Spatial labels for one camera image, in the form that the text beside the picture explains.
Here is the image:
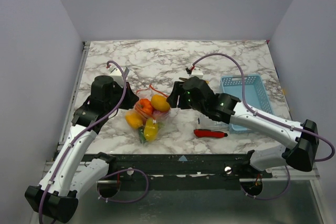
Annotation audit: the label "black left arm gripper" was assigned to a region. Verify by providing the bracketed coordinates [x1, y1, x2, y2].
[106, 81, 140, 112]

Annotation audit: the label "small yellow orange fruit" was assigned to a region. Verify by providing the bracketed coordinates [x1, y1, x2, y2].
[151, 94, 171, 112]

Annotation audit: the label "clear zip bag orange zipper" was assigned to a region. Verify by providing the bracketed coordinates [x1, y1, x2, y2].
[126, 85, 170, 140]

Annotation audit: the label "yellow lemon squash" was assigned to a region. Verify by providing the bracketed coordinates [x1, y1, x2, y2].
[144, 119, 159, 142]

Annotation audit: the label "orange yellow bell pepper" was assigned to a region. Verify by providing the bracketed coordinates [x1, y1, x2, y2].
[125, 112, 143, 129]

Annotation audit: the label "purple onion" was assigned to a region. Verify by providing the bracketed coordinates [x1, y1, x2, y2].
[152, 110, 170, 120]

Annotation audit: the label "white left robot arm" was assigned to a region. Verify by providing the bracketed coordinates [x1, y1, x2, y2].
[25, 76, 139, 223]

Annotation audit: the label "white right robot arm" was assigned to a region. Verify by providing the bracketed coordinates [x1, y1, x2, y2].
[167, 77, 319, 178]

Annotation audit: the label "clear plastic screw box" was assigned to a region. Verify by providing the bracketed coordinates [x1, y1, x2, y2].
[198, 114, 228, 130]

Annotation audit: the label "red black utility knife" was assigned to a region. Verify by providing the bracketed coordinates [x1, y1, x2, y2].
[194, 129, 228, 138]

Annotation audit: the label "light blue plastic basket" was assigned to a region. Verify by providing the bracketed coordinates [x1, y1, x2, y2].
[220, 73, 274, 133]

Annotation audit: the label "yellow handled pliers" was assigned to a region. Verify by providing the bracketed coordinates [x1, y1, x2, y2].
[179, 77, 209, 84]

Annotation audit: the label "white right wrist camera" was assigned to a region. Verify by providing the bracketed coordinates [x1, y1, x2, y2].
[186, 66, 204, 79]

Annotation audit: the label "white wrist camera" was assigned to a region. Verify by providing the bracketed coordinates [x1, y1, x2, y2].
[108, 66, 130, 87]
[186, 66, 204, 79]

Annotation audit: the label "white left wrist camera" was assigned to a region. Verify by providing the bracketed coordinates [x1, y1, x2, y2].
[108, 66, 130, 87]

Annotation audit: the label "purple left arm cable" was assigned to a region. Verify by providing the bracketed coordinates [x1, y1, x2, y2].
[38, 60, 150, 224]

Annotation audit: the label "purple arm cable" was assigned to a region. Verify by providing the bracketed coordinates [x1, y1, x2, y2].
[191, 52, 335, 200]
[38, 60, 150, 224]

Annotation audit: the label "black metal base rail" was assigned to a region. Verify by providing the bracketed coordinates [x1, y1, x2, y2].
[78, 153, 276, 190]

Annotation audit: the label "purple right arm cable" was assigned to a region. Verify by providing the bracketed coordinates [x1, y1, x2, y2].
[191, 52, 335, 200]

